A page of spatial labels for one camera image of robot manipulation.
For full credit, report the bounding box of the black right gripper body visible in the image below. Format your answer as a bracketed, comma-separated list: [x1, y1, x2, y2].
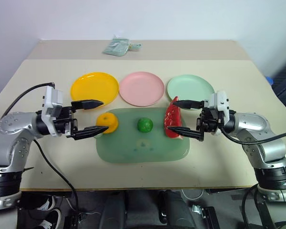
[196, 100, 223, 136]

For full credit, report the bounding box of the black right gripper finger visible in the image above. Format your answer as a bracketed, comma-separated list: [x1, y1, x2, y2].
[172, 100, 205, 110]
[166, 126, 204, 143]

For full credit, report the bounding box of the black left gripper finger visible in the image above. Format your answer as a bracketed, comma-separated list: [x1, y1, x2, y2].
[72, 126, 110, 141]
[71, 99, 105, 111]

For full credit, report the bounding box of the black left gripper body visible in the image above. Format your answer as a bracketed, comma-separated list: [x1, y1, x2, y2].
[51, 106, 79, 139]

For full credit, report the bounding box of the yellow round plate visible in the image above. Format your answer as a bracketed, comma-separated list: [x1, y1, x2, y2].
[70, 72, 119, 109]

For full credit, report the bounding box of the light green round plate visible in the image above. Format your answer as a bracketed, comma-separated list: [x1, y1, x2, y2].
[167, 74, 215, 111]

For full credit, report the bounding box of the orange fruit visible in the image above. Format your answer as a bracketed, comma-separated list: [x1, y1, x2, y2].
[96, 113, 120, 134]

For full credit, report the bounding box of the green lime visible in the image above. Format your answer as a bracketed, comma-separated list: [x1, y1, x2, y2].
[137, 117, 154, 133]

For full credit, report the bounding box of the pink round plate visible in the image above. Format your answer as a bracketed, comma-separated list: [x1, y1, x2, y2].
[119, 71, 165, 107]

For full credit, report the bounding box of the red watermelon slice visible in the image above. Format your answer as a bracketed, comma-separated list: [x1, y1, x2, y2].
[163, 96, 184, 140]

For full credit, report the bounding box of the translucent green rectangular tray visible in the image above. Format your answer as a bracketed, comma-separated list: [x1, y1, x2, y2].
[94, 107, 191, 164]

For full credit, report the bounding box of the green plastic bag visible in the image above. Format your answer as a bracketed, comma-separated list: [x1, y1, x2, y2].
[102, 35, 143, 57]

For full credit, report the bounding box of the dark rounded robot leg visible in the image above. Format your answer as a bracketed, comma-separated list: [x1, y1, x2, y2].
[157, 190, 194, 229]
[100, 190, 127, 229]

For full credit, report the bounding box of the black and white sneaker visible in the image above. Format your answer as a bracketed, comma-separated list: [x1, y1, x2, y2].
[35, 195, 56, 211]
[38, 208, 62, 229]

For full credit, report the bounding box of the black chair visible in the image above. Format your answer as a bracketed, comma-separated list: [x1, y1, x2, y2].
[271, 62, 286, 107]

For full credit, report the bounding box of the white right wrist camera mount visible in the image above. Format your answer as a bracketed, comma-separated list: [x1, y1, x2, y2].
[209, 90, 230, 124]

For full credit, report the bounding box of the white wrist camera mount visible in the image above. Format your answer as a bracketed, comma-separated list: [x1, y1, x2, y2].
[41, 86, 63, 123]
[209, 90, 230, 124]

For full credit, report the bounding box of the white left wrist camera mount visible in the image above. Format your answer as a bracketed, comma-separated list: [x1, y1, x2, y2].
[41, 86, 63, 123]

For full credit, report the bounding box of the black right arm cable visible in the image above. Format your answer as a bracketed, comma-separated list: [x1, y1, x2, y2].
[219, 127, 286, 229]

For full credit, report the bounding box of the white cable loop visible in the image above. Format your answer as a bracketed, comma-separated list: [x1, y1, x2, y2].
[181, 188, 204, 200]

